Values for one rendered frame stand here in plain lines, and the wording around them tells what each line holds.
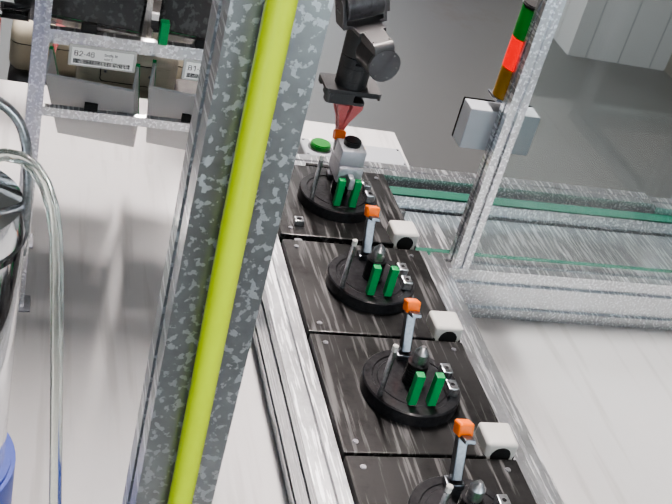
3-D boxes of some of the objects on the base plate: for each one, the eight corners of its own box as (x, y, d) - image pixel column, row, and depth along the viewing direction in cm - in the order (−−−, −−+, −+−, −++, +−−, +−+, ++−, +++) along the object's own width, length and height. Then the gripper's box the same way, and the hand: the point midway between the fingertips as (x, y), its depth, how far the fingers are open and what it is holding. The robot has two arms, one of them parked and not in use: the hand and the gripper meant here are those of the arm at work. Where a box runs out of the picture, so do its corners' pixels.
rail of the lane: (218, 192, 203) (229, 141, 197) (626, 231, 229) (645, 188, 223) (222, 207, 198) (232, 156, 192) (637, 246, 224) (657, 202, 219)
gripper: (380, 49, 187) (360, 127, 196) (325, 42, 184) (307, 121, 192) (390, 66, 182) (369, 145, 190) (333, 59, 179) (314, 140, 187)
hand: (339, 129), depth 191 cm, fingers closed
